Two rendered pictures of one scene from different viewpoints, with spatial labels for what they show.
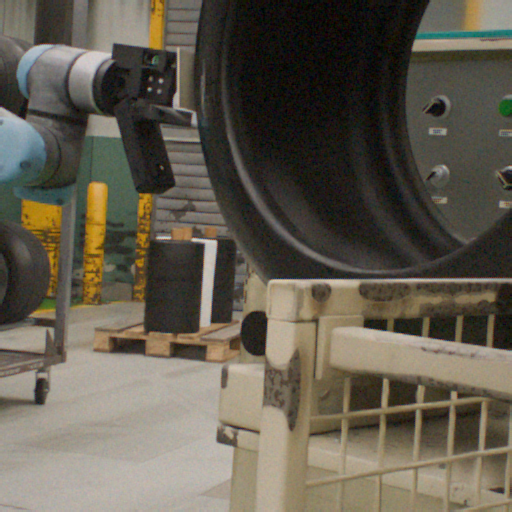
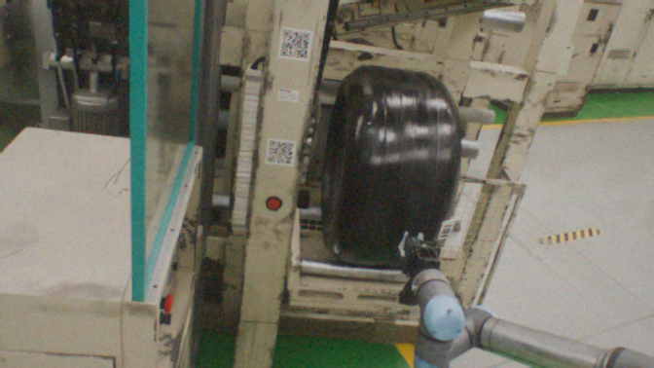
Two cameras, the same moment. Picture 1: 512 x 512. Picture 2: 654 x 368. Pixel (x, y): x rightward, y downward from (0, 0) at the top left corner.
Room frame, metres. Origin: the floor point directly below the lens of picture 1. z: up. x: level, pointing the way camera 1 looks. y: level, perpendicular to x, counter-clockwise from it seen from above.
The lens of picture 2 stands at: (2.51, 0.59, 1.89)
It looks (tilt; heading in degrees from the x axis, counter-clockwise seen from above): 28 degrees down; 218
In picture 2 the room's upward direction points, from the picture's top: 10 degrees clockwise
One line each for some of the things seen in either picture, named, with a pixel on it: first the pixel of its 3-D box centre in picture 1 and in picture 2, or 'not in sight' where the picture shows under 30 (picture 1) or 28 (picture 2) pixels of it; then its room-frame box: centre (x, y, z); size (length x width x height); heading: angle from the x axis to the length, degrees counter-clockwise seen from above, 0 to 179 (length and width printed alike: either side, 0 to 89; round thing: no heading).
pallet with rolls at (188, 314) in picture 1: (188, 287); not in sight; (8.43, 0.40, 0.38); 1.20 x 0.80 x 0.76; 168
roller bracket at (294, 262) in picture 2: not in sight; (293, 236); (1.44, -0.35, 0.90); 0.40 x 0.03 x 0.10; 47
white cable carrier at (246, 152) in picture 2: not in sight; (247, 152); (1.60, -0.43, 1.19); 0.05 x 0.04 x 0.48; 47
